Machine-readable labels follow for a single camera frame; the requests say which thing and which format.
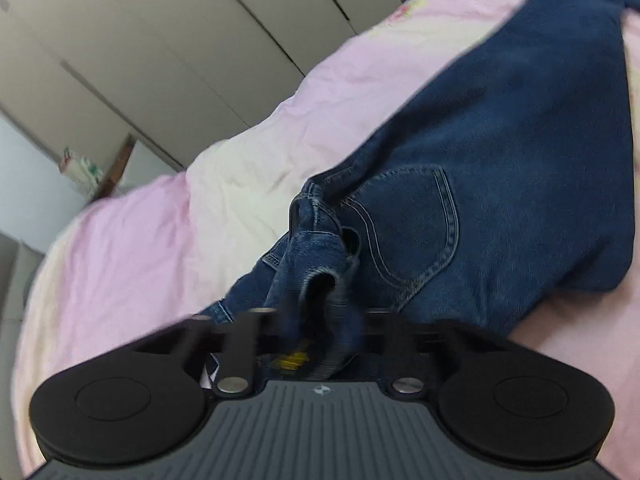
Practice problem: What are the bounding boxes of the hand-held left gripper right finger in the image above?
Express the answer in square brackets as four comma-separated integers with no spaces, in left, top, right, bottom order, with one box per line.
[364,309,512,397]

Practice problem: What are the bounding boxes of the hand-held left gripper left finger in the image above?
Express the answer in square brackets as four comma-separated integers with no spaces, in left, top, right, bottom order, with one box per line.
[131,306,282,399]

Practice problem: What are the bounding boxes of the blue denim pants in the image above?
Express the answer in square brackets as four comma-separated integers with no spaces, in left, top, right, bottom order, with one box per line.
[200,0,640,386]

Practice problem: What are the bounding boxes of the pink floral bed sheet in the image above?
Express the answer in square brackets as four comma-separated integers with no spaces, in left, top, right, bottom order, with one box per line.
[10,0,640,480]

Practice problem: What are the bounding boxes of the wooden top white nightstand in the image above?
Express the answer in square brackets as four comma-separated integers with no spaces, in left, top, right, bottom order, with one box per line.
[57,132,187,206]

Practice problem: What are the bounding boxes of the green label white bottle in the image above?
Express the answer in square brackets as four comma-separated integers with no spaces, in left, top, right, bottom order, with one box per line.
[79,156,107,194]

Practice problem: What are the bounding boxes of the grey padded headboard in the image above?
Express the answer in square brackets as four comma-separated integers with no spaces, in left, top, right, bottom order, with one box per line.
[0,233,51,322]

